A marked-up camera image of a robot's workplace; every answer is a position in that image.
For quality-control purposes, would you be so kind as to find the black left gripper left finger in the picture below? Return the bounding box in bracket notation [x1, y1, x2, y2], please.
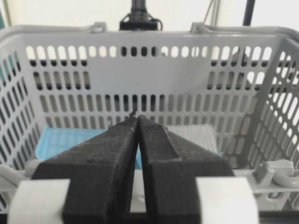
[7, 116, 139, 224]

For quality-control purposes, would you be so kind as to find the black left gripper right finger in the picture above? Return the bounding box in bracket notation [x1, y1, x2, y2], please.
[138, 115, 259, 224]

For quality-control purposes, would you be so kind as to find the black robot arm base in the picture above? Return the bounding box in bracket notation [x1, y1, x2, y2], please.
[119, 0, 163, 31]

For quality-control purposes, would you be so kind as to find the grey plastic shopping basket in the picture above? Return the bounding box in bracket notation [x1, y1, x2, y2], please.
[0, 22, 299, 214]

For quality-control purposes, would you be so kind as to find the black stand pole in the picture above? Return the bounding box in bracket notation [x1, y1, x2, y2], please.
[242, 0, 255, 26]

